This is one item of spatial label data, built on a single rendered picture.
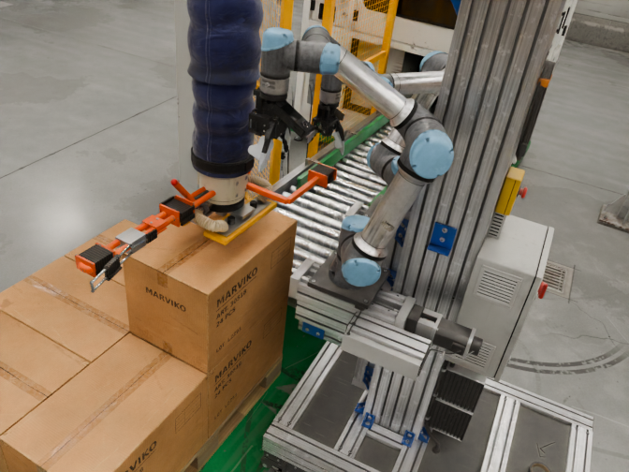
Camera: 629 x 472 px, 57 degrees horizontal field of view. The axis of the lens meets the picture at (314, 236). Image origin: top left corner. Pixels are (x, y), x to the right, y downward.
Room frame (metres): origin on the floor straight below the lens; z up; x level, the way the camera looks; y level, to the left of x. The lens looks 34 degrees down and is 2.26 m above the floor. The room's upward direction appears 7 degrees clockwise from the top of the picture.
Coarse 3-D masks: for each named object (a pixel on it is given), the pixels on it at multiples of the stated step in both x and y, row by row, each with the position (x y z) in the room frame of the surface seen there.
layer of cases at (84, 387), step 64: (0, 320) 1.64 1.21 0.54; (64, 320) 1.68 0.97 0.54; (0, 384) 1.33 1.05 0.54; (64, 384) 1.37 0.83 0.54; (128, 384) 1.40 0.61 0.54; (192, 384) 1.44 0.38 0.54; (0, 448) 1.12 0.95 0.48; (64, 448) 1.11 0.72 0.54; (128, 448) 1.14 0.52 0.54; (192, 448) 1.40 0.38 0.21
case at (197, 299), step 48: (192, 240) 1.80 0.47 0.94; (240, 240) 1.84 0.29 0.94; (288, 240) 1.98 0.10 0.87; (144, 288) 1.62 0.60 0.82; (192, 288) 1.53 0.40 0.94; (240, 288) 1.67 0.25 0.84; (288, 288) 2.02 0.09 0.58; (144, 336) 1.63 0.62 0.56; (192, 336) 1.53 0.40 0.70; (240, 336) 1.68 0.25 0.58
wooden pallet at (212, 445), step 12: (276, 360) 1.99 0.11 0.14; (276, 372) 2.00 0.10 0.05; (264, 384) 1.91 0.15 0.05; (252, 396) 1.85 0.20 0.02; (240, 408) 1.77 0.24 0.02; (228, 420) 1.70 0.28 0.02; (240, 420) 1.71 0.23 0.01; (216, 432) 1.55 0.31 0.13; (228, 432) 1.64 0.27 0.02; (204, 444) 1.47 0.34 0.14; (216, 444) 1.55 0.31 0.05; (204, 456) 1.47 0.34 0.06; (192, 468) 1.43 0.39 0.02
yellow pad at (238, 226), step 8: (248, 200) 1.93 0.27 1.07; (256, 200) 1.93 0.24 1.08; (272, 200) 1.96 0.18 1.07; (256, 208) 1.88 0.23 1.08; (264, 208) 1.89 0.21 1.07; (272, 208) 1.92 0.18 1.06; (232, 216) 1.76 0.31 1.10; (248, 216) 1.81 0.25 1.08; (256, 216) 1.83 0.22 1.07; (232, 224) 1.74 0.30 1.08; (240, 224) 1.75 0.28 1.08; (248, 224) 1.77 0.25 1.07; (208, 232) 1.68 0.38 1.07; (216, 232) 1.69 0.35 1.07; (224, 232) 1.69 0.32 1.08; (232, 232) 1.70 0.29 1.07; (240, 232) 1.72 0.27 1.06; (216, 240) 1.66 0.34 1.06; (224, 240) 1.65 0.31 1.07
